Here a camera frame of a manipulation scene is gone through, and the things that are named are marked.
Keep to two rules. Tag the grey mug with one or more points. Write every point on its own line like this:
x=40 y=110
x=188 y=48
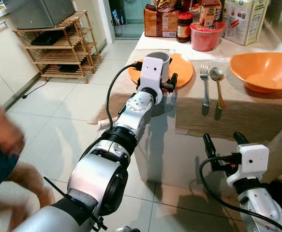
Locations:
x=161 y=57

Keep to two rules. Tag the brown woven placemat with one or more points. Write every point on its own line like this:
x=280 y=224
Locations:
x=247 y=116

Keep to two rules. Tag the orange bowl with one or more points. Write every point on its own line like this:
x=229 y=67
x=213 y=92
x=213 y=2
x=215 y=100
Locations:
x=264 y=70

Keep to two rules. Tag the wooden slatted rack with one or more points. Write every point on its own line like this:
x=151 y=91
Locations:
x=78 y=48

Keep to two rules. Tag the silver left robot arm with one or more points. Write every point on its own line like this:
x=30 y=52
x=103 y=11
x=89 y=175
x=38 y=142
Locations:
x=95 y=179

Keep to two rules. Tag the orange plate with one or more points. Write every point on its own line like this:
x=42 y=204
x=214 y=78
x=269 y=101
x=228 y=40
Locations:
x=183 y=70

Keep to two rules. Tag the grey box appliance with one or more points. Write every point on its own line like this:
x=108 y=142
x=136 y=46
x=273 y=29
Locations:
x=39 y=12

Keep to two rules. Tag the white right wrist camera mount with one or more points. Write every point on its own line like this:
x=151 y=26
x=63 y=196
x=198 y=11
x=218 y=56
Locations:
x=252 y=159

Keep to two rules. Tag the silver fork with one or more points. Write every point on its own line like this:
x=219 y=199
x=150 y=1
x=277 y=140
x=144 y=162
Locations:
x=205 y=87

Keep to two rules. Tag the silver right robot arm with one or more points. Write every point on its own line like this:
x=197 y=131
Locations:
x=261 y=205

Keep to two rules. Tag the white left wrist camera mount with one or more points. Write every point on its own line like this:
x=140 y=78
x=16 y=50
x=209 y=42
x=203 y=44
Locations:
x=153 y=72

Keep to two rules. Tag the brown sauce bottle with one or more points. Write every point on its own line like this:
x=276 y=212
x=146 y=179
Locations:
x=208 y=13

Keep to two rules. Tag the red instant noodle bowl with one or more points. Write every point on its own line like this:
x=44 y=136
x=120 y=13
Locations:
x=207 y=38

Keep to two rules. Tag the metal spoon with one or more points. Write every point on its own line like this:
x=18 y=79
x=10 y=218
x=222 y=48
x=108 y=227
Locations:
x=217 y=74

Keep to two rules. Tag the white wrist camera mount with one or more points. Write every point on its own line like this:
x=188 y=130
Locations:
x=252 y=159
x=153 y=72

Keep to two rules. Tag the person in dark shorts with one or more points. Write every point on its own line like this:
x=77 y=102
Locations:
x=0 y=154

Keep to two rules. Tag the black flat item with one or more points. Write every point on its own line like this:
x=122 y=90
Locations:
x=46 y=37

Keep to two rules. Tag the brown food package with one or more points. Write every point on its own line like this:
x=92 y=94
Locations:
x=160 y=23

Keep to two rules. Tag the red-lidded sauce jar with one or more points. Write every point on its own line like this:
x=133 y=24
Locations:
x=184 y=29

